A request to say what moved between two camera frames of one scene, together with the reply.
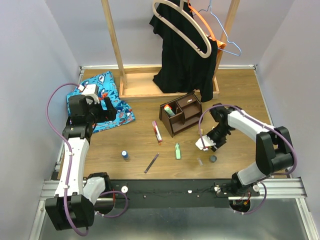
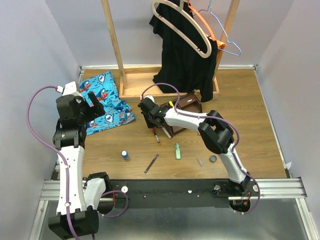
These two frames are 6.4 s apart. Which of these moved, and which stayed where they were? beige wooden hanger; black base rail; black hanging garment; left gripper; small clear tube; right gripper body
Moved: right gripper body; left gripper
Stayed: black hanging garment; black base rail; beige wooden hanger; small clear tube
